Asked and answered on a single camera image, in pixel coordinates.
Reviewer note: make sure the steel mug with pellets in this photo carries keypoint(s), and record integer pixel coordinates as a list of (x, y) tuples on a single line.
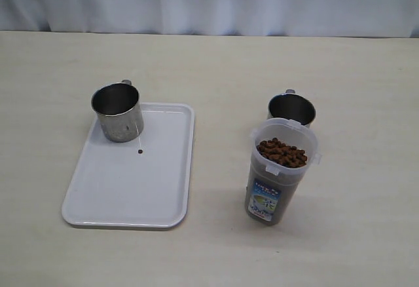
[(117, 107)]

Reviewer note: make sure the clear plastic container with label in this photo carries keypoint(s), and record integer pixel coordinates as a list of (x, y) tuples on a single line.
[(282, 151)]

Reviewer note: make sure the white plastic tray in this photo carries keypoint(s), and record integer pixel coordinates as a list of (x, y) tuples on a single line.
[(114, 186)]

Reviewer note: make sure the white curtain backdrop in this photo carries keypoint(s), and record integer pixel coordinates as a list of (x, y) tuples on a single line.
[(333, 18)]

